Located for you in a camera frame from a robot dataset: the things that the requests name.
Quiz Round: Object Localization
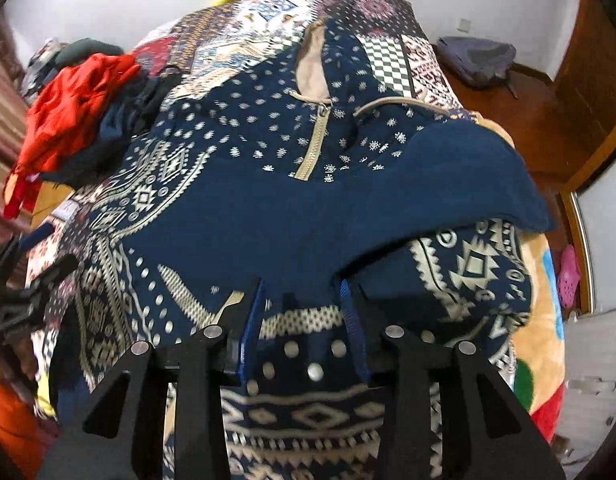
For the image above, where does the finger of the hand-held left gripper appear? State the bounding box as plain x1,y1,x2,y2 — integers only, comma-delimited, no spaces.
22,254,81,306

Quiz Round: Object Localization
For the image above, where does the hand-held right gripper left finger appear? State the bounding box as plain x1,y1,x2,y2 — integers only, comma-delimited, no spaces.
38,279,267,480

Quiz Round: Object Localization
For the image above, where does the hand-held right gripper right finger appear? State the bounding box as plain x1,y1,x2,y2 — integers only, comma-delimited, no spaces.
338,278,571,480

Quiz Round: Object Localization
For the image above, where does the navy patterned jacket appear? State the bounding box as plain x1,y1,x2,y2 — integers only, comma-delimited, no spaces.
38,17,557,480

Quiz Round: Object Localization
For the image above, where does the person's orange clothing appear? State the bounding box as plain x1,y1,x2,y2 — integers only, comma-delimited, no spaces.
0,367,56,480

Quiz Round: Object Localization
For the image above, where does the striped curtain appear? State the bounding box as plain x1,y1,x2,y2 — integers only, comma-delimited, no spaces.
0,17,34,261

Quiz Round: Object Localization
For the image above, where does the blue garment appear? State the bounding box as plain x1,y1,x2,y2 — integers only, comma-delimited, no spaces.
98,104,141,153

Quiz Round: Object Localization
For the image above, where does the red garment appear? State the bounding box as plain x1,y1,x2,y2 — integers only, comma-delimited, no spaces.
2,52,141,219

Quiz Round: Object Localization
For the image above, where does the orange cartoon fleece blanket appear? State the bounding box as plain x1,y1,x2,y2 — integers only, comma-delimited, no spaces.
480,115,569,442

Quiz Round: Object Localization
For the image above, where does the black garment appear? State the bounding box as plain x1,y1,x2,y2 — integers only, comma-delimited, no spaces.
132,64,183,133

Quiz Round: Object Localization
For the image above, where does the pink clog shoe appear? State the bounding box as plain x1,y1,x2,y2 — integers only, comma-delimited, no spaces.
558,245,583,309

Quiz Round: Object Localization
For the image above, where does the dark grey garment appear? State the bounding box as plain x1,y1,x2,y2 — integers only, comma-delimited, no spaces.
26,37,126,97

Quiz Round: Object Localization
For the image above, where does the metal door sill strip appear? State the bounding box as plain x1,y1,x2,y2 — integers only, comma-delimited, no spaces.
559,189,597,317

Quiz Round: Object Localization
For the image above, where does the grey backpack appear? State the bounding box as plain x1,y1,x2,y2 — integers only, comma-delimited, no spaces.
435,36,520,99

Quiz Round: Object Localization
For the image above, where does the patchwork printed blanket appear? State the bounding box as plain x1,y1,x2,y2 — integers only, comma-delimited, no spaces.
25,0,489,411

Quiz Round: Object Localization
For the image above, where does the wooden door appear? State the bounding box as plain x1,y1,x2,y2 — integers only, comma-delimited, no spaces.
552,0,616,194

